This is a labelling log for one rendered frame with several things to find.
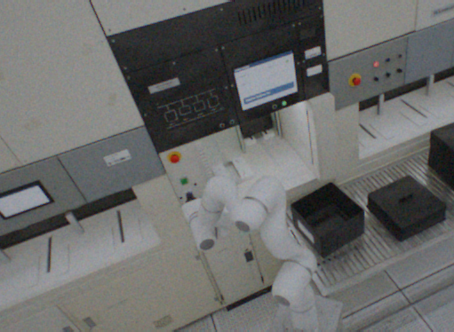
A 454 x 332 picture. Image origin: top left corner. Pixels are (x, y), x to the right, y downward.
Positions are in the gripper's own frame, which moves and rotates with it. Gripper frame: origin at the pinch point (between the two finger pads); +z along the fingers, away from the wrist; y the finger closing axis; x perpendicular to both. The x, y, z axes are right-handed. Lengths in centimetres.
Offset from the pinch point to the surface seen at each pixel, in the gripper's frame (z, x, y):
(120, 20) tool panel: 13, 79, 1
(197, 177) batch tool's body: 13.1, -1.8, 6.7
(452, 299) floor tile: -47, -120, 128
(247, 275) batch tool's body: 12, -92, 15
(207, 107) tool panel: 12.4, 34.4, 21.4
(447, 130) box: -6, -19, 143
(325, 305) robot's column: -54, -44, 39
